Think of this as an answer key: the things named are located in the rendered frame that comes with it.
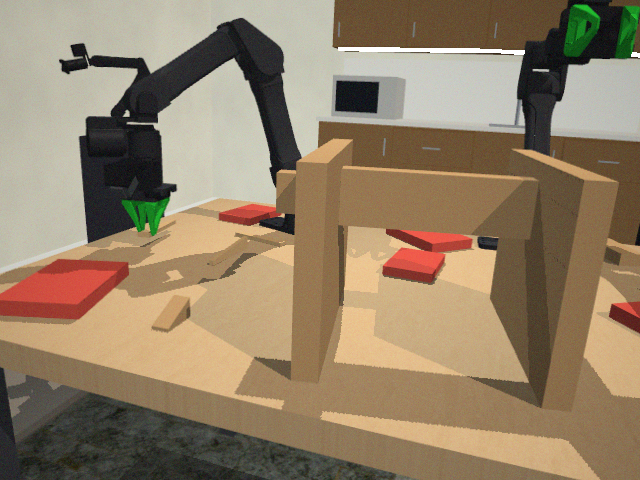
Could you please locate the tan wooden rail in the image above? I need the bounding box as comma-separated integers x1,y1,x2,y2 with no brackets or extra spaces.
276,166,539,240

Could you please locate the tan wooden board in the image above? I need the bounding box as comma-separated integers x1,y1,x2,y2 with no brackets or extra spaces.
291,139,353,384
490,149,619,412

